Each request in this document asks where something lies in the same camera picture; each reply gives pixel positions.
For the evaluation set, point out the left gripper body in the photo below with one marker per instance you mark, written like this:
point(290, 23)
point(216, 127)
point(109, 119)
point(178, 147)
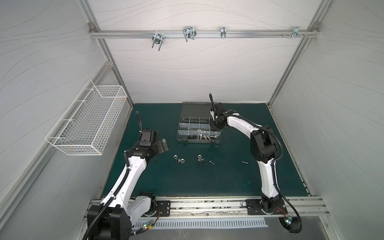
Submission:
point(157, 147)

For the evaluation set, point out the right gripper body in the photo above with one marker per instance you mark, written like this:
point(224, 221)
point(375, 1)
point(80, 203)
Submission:
point(214, 123)

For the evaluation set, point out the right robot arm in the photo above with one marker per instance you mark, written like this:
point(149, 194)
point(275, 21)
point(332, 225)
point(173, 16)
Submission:
point(265, 146)

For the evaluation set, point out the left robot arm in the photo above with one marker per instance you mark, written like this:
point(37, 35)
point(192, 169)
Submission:
point(115, 217)

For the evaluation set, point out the grey compartment organizer box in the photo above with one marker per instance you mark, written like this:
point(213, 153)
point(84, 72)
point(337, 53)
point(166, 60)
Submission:
point(195, 120)

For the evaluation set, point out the green table mat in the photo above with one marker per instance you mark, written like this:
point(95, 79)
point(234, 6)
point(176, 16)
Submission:
point(228, 177)

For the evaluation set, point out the metal u-bolt clamp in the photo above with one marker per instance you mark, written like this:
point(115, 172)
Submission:
point(157, 39)
point(189, 33)

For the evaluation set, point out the white vent strip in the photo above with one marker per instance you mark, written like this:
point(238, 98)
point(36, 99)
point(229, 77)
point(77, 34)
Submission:
point(217, 223)

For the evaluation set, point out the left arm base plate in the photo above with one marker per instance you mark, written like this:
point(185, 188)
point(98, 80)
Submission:
point(159, 209)

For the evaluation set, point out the white wire basket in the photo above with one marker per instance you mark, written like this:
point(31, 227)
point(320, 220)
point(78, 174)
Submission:
point(85, 127)

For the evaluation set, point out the small metal bracket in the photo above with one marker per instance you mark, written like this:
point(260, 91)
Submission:
point(223, 32)

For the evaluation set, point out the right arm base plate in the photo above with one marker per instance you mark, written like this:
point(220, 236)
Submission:
point(255, 207)

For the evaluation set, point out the right metal rail clamp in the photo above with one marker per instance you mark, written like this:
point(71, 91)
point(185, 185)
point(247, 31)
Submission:
point(295, 34)

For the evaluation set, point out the aluminium crossbar rail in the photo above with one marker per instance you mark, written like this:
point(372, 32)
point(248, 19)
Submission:
point(201, 34)

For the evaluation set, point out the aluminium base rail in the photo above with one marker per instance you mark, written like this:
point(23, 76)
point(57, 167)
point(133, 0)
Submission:
point(236, 207)

